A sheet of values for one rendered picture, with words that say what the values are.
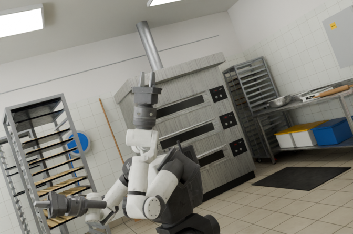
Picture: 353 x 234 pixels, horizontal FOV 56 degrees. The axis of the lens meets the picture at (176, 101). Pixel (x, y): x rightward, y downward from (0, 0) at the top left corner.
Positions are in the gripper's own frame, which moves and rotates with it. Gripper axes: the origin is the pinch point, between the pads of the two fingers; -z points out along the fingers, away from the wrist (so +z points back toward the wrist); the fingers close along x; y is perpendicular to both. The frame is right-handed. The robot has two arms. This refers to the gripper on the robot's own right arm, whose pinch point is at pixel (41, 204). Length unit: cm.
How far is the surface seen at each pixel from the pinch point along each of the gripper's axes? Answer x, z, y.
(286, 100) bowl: -225, 396, -1
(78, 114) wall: -338, 146, 193
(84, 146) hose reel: -289, 160, 215
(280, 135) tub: -200, 411, 49
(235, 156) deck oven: -190, 338, 101
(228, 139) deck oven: -210, 326, 87
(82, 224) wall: -213, 181, 304
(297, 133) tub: -173, 398, 24
